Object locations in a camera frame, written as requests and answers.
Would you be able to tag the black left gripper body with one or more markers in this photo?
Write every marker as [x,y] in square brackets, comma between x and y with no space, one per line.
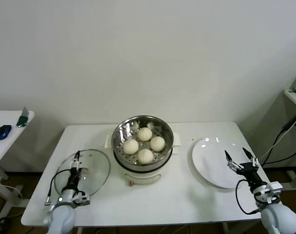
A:
[73,181]

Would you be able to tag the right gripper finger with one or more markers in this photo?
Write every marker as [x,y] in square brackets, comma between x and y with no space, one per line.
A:
[247,152]
[228,156]

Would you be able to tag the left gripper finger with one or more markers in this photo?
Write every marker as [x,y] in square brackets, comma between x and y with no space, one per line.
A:
[74,161]
[79,165]

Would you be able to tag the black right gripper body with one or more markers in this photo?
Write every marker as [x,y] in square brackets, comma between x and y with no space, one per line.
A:
[247,170]

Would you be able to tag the round glass pot lid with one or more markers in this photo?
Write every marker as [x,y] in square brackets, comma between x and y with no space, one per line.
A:
[99,168]

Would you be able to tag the white steamed baozi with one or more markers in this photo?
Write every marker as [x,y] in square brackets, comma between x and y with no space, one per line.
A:
[145,134]
[131,146]
[145,156]
[157,143]

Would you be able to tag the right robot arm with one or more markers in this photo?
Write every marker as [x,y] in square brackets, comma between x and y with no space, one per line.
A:
[279,219]

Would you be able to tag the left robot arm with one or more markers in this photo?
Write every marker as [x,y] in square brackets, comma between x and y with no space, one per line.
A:
[61,219]

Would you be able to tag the perforated steel steamer basket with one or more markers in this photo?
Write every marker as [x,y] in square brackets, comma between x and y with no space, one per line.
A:
[118,139]

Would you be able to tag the large white plate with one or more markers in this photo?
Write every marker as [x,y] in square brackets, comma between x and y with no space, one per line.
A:
[211,161]

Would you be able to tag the black power adapter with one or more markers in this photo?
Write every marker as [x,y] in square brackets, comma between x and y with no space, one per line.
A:
[291,123]

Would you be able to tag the white shelf stand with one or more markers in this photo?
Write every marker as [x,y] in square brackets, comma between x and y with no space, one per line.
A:
[295,97]

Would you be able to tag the white side table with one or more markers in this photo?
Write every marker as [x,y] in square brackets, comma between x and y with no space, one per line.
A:
[14,117]

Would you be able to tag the blue computer mouse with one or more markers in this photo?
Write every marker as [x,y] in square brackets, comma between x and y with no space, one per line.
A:
[3,131]

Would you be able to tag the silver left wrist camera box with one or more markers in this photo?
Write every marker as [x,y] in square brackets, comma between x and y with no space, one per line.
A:
[81,200]

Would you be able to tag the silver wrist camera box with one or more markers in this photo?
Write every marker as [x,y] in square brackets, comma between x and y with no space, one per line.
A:
[275,187]
[81,200]

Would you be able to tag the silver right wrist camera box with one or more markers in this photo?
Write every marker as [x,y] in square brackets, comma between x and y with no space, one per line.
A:
[275,187]

